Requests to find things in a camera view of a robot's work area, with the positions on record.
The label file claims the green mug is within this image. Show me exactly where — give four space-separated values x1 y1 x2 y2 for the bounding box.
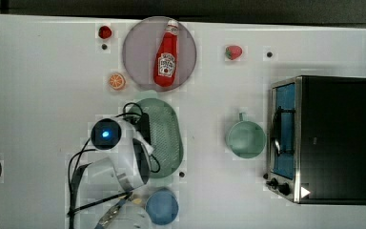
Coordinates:
225 112 267 159

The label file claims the red ketchup bottle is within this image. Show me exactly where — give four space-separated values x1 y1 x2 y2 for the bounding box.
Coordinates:
153 20 178 87

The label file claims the orange slice toy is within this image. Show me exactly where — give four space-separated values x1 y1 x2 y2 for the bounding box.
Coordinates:
109 73 126 91

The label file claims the blue bowl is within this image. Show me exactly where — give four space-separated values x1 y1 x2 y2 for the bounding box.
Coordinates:
145 189 179 225

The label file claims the black toaster oven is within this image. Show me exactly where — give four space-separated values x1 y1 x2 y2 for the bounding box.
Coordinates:
264 75 366 205

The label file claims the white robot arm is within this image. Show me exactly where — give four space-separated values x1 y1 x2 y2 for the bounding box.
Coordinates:
67 117 153 229

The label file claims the red strawberry toy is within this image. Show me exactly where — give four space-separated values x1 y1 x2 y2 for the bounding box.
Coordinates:
225 45 243 60

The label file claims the green oval strainer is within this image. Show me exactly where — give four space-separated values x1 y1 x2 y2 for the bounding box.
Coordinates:
129 91 184 178

